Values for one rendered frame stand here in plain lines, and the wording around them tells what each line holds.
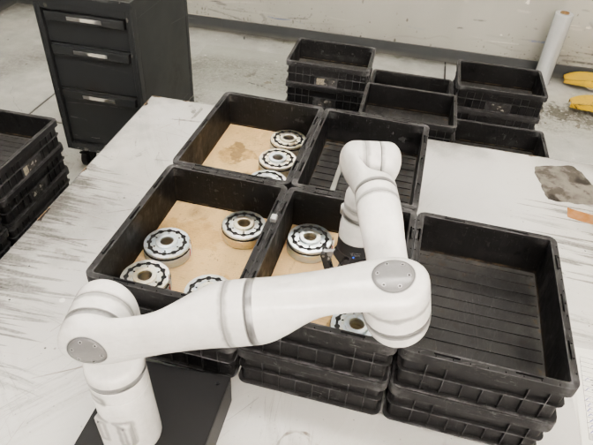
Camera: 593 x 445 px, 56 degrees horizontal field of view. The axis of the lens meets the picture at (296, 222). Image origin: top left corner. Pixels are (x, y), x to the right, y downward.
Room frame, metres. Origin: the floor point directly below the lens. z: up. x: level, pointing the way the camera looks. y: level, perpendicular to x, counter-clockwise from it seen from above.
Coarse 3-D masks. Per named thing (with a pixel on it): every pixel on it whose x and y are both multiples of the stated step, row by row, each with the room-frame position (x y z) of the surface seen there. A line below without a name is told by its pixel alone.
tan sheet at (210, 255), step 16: (176, 208) 1.06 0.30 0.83; (192, 208) 1.07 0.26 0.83; (208, 208) 1.07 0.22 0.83; (160, 224) 1.00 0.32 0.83; (176, 224) 1.00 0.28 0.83; (192, 224) 1.01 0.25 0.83; (208, 224) 1.01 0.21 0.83; (192, 240) 0.95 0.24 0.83; (208, 240) 0.96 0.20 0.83; (144, 256) 0.89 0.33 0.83; (192, 256) 0.90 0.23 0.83; (208, 256) 0.90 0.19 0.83; (224, 256) 0.91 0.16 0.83; (240, 256) 0.91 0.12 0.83; (176, 272) 0.85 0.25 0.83; (192, 272) 0.85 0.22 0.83; (208, 272) 0.85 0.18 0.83; (224, 272) 0.86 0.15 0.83; (240, 272) 0.86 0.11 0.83; (176, 288) 0.80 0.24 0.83
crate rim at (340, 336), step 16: (288, 192) 1.03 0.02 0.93; (304, 192) 1.03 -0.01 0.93; (320, 192) 1.04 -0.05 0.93; (272, 224) 0.91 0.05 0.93; (272, 240) 0.86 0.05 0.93; (256, 272) 0.76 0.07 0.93; (320, 336) 0.63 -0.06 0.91; (336, 336) 0.63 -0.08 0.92; (352, 336) 0.62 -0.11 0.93; (368, 336) 0.63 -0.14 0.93; (384, 352) 0.61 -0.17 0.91
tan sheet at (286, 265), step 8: (336, 240) 0.99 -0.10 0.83; (280, 256) 0.92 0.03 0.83; (288, 256) 0.92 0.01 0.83; (280, 264) 0.89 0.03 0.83; (288, 264) 0.90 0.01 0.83; (296, 264) 0.90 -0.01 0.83; (304, 264) 0.90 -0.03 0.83; (312, 264) 0.90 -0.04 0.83; (320, 264) 0.90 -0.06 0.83; (336, 264) 0.91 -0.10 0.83; (280, 272) 0.87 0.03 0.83; (288, 272) 0.87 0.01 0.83; (296, 272) 0.87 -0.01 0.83; (320, 320) 0.74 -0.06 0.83; (328, 320) 0.74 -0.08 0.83
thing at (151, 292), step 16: (160, 176) 1.06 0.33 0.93; (224, 176) 1.08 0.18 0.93; (272, 208) 0.96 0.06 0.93; (128, 224) 0.88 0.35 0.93; (112, 240) 0.83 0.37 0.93; (96, 256) 0.78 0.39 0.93; (256, 256) 0.81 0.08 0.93; (128, 288) 0.71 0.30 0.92; (144, 288) 0.70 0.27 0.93; (160, 288) 0.71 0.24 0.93
